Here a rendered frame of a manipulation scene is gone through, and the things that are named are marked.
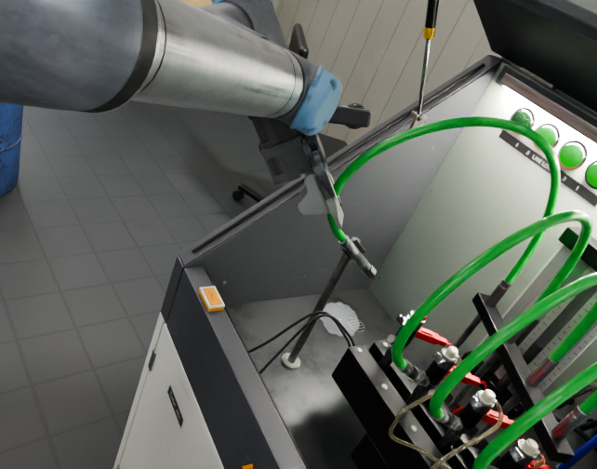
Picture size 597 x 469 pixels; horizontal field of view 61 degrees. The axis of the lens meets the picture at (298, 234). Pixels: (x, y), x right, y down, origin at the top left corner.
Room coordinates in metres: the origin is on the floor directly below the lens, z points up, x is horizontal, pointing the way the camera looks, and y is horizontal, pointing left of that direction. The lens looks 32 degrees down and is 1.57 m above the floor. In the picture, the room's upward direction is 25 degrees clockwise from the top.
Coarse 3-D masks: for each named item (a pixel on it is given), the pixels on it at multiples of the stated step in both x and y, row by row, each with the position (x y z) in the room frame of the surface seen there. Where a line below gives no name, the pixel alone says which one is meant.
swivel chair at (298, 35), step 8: (296, 24) 2.58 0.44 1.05; (296, 32) 2.47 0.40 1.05; (296, 40) 2.38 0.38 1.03; (304, 40) 2.33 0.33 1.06; (296, 48) 2.31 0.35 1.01; (304, 48) 2.21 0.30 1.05; (304, 56) 2.21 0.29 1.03; (320, 136) 2.68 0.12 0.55; (328, 136) 2.74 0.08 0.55; (328, 144) 2.62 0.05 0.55; (336, 144) 2.67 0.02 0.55; (344, 144) 2.72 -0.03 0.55; (328, 152) 2.52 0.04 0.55; (336, 152) 2.57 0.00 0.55; (240, 184) 2.58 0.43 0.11; (240, 192) 2.59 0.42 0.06; (248, 192) 2.55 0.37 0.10; (256, 192) 2.58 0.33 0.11; (256, 200) 2.53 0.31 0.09
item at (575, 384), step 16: (592, 368) 0.45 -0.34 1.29; (576, 384) 0.43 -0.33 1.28; (544, 400) 0.42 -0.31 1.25; (560, 400) 0.42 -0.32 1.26; (592, 400) 0.55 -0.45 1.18; (528, 416) 0.41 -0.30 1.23; (544, 416) 0.41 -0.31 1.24; (576, 416) 0.55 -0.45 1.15; (512, 432) 0.40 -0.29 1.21; (560, 432) 0.55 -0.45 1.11; (496, 448) 0.40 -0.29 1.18; (480, 464) 0.40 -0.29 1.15
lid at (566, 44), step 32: (480, 0) 1.04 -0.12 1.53; (512, 0) 0.95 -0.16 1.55; (544, 0) 0.92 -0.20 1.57; (576, 0) 0.85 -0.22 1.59; (512, 32) 1.02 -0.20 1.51; (544, 32) 0.93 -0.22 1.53; (576, 32) 0.86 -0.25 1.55; (544, 64) 1.00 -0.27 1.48; (576, 64) 0.92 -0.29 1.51; (576, 96) 0.99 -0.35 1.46
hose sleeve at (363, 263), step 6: (348, 240) 0.70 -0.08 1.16; (342, 246) 0.70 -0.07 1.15; (348, 246) 0.70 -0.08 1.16; (354, 246) 0.71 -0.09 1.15; (348, 252) 0.70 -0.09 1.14; (354, 252) 0.71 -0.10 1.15; (360, 252) 0.72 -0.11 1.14; (354, 258) 0.71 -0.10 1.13; (360, 258) 0.71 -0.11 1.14; (360, 264) 0.71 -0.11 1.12; (366, 264) 0.72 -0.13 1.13; (366, 270) 0.72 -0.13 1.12
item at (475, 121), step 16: (416, 128) 0.71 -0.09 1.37; (432, 128) 0.71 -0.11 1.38; (448, 128) 0.72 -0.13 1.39; (512, 128) 0.75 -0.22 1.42; (528, 128) 0.76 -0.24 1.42; (384, 144) 0.70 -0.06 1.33; (544, 144) 0.77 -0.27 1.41; (368, 160) 0.69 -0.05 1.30; (560, 176) 0.79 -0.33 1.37; (336, 192) 0.68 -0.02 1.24; (528, 256) 0.80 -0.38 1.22; (512, 272) 0.81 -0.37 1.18
